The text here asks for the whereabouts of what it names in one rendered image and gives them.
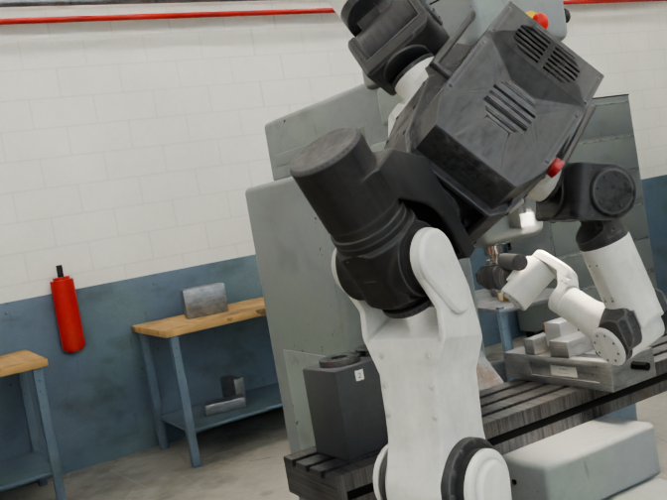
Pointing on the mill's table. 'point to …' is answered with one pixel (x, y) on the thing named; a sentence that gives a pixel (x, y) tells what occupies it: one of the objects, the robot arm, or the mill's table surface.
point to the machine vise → (574, 367)
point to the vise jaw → (571, 345)
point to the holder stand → (346, 405)
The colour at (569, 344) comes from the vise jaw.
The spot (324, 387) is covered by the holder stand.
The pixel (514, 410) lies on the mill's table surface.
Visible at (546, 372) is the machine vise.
